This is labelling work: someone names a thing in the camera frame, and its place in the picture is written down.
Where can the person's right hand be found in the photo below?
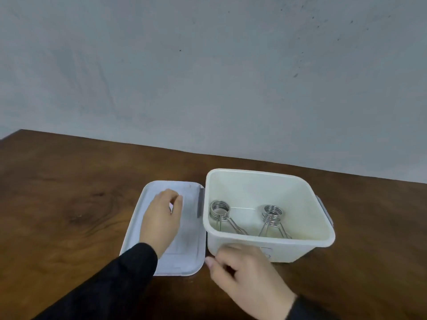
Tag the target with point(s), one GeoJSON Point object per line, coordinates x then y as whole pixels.
{"type": "Point", "coordinates": [257, 283]}

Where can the person's left hand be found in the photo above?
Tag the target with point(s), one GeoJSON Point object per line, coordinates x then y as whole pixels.
{"type": "Point", "coordinates": [159, 223]}

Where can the person's left fingers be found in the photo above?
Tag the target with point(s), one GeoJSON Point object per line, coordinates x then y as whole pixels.
{"type": "Point", "coordinates": [171, 198]}

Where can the person's right thumb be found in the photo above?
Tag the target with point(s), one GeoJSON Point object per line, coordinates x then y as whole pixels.
{"type": "Point", "coordinates": [215, 268]}

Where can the person's left forearm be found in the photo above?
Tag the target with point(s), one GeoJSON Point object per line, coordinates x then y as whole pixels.
{"type": "Point", "coordinates": [110, 286]}

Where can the white plastic box lid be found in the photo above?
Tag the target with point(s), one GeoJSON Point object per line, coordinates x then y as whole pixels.
{"type": "Point", "coordinates": [191, 229]}

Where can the metal spring collar clip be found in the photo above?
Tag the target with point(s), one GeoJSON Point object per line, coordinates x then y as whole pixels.
{"type": "Point", "coordinates": [219, 209]}
{"type": "Point", "coordinates": [273, 213]}

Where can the white plastic storage box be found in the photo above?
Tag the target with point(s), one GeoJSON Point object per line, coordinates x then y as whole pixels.
{"type": "Point", "coordinates": [253, 186]}

